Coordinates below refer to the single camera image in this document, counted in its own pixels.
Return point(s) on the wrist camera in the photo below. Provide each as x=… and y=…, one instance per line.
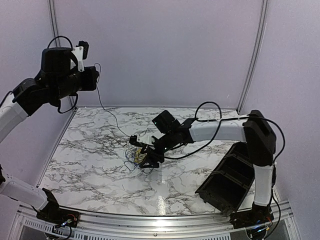
x=142, y=140
x=80, y=52

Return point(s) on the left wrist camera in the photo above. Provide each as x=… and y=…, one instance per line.
x=80, y=52

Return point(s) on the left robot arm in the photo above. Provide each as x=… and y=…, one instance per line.
x=62, y=74

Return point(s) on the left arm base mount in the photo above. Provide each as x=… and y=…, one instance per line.
x=54, y=214

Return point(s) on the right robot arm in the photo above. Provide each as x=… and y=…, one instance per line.
x=252, y=131

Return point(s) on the right aluminium frame post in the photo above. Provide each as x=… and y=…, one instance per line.
x=263, y=16

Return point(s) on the aluminium front rail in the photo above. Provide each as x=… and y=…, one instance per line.
x=181, y=218

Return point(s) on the black three-compartment bin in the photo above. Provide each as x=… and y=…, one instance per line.
x=228, y=184

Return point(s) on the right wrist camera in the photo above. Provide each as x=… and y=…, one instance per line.
x=142, y=140

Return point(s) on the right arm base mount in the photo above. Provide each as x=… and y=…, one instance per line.
x=257, y=215

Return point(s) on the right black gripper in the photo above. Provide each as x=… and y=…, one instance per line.
x=150, y=158

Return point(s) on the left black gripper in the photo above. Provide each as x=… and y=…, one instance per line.
x=92, y=74

